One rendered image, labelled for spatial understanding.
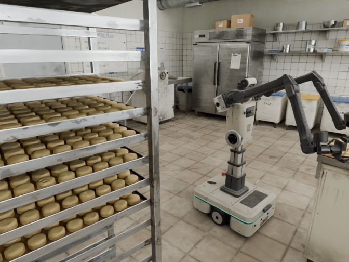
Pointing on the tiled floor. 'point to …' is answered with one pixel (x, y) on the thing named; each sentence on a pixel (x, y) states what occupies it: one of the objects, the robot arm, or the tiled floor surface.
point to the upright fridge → (224, 63)
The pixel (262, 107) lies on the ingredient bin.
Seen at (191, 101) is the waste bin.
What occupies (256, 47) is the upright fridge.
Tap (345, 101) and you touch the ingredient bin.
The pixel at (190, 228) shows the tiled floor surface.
